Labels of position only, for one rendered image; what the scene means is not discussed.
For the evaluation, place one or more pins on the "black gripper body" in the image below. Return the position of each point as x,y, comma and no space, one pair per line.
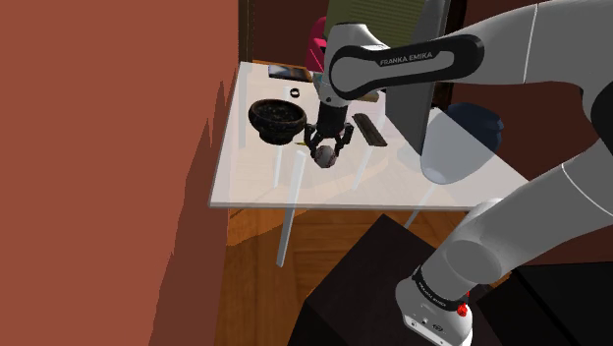
331,120

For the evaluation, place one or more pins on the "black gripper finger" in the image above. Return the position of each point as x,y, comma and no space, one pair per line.
311,140
345,136

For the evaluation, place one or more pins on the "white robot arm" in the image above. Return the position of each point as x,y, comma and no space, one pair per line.
536,52

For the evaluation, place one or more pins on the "grey and red ball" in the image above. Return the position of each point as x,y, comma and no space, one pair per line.
325,157

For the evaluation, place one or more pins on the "black remote control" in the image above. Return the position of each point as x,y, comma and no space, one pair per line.
369,130

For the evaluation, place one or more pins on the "black bowl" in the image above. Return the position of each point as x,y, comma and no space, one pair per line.
277,121

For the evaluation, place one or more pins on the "glass table with white legs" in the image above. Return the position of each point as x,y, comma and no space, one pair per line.
268,184

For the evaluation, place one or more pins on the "black phone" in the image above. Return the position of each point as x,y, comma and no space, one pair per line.
287,72

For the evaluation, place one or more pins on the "grey monitor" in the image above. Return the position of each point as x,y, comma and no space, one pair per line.
412,108

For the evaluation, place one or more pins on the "pink chair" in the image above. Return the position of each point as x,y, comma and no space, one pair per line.
315,48

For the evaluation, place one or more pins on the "olive green panel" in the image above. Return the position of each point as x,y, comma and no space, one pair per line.
383,19

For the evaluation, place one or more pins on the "dark blue pouf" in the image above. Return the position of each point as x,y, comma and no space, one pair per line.
474,127

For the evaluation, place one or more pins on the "dark robot stand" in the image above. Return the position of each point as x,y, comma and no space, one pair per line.
364,287

